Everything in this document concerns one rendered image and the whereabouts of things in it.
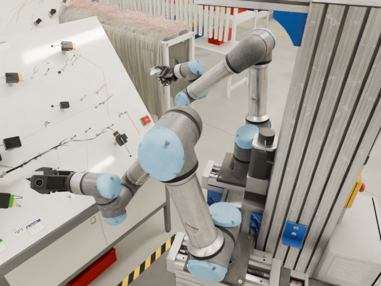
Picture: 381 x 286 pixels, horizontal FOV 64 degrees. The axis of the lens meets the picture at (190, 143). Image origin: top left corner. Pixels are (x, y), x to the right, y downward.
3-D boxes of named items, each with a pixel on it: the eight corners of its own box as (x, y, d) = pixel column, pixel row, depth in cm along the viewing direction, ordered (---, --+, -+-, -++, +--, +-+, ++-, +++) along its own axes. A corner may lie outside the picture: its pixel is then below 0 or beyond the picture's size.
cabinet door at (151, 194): (166, 201, 237) (164, 163, 214) (108, 247, 204) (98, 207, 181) (164, 200, 238) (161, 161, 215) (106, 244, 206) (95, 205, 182)
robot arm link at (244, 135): (228, 156, 146) (231, 133, 138) (239, 142, 156) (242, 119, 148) (252, 164, 142) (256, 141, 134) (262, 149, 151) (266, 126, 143)
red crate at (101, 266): (118, 259, 241) (115, 249, 233) (74, 297, 217) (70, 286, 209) (96, 239, 256) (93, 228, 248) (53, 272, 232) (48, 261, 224)
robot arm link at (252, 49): (262, 62, 115) (182, 114, 149) (271, 53, 122) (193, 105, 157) (245, 36, 113) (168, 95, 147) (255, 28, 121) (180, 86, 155)
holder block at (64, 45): (47, 46, 175) (51, 39, 168) (67, 47, 182) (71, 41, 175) (49, 54, 175) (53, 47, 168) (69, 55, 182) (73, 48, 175)
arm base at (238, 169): (260, 162, 158) (263, 147, 152) (255, 182, 147) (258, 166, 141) (231, 156, 162) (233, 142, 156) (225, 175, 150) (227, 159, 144)
